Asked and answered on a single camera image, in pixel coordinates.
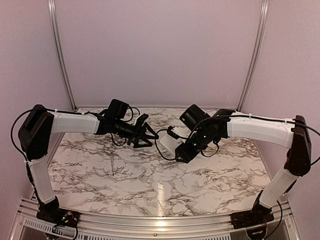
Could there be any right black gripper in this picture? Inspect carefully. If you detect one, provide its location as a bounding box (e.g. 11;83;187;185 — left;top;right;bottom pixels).
174;127;212;164

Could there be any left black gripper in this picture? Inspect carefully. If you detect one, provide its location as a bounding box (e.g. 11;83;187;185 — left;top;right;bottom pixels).
113;118;159;148

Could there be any white remote control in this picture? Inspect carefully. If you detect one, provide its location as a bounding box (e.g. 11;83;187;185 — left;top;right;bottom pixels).
159;126;191;155

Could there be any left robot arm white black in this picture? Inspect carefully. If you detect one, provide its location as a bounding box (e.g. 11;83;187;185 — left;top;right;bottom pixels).
18;99;159;224

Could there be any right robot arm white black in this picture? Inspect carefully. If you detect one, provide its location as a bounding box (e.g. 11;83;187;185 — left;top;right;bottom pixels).
160;105;312;225

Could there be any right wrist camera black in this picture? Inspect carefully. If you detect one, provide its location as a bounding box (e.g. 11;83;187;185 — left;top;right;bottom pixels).
179;104;210;130

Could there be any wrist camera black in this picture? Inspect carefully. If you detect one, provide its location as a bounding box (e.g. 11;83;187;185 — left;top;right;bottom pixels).
179;104;210;130
107;99;129;119

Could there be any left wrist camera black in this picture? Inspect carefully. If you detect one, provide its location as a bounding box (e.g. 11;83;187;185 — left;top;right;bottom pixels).
107;99;129;119

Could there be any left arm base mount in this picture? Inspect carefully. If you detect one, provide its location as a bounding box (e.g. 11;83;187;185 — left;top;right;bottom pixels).
36;208;80;228

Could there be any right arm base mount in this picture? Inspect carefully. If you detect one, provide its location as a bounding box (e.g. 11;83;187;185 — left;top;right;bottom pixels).
230;210;275;229

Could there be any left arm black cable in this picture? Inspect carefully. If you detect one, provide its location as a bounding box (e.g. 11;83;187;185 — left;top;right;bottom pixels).
10;107;141;201

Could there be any front aluminium rail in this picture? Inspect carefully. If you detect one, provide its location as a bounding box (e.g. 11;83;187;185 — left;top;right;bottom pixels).
9;197;303;240

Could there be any left aluminium frame post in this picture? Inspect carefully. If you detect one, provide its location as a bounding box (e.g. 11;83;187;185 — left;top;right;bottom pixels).
47;0;77;111

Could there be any aluminium frame post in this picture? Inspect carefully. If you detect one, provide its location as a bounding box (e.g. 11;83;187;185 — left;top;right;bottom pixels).
236;0;270;112
47;0;77;111

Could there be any right aluminium frame post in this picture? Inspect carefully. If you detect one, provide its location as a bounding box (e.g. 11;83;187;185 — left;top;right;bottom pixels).
236;0;270;112

